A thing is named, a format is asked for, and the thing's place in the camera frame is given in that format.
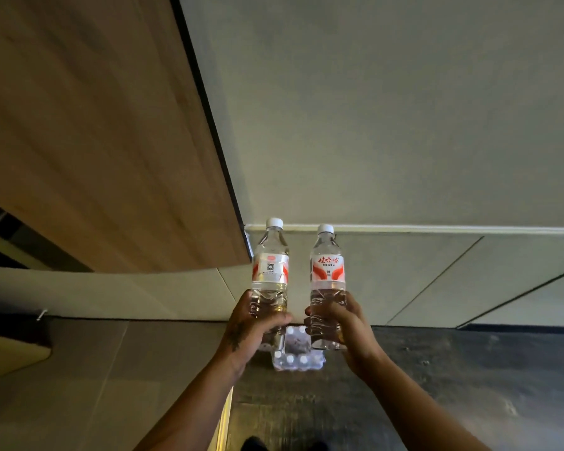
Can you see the person's left hand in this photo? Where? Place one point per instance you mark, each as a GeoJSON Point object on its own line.
{"type": "Point", "coordinates": [237, 331]}

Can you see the person's right hand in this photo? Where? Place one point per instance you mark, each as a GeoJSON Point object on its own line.
{"type": "Point", "coordinates": [355, 335]}

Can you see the person's right thumb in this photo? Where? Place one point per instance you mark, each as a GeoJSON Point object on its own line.
{"type": "Point", "coordinates": [320, 315]}

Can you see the person's left thumb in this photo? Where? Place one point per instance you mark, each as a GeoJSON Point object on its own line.
{"type": "Point", "coordinates": [276, 320]}

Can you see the clear water bottle red-script label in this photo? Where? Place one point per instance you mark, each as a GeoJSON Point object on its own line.
{"type": "Point", "coordinates": [328, 277]}

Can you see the clear water bottle white-panel label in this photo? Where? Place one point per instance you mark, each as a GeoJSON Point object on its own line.
{"type": "Point", "coordinates": [270, 272]}

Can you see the person's left forearm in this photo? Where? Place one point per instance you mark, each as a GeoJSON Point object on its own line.
{"type": "Point", "coordinates": [195, 408]}

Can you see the person's right forearm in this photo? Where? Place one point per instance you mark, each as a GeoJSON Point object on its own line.
{"type": "Point", "coordinates": [413, 408]}

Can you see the shrink-wrapped pack of water bottles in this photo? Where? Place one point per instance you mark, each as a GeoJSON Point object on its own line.
{"type": "Point", "coordinates": [297, 359]}

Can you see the person's black shoe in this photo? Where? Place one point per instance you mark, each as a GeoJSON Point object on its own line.
{"type": "Point", "coordinates": [254, 444]}

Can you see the small metal hook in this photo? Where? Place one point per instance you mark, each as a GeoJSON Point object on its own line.
{"type": "Point", "coordinates": [41, 316]}

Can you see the wooden door panel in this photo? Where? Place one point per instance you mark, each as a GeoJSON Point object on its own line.
{"type": "Point", "coordinates": [89, 131]}

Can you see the beige furniture piece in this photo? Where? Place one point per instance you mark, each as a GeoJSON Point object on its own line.
{"type": "Point", "coordinates": [9, 356]}

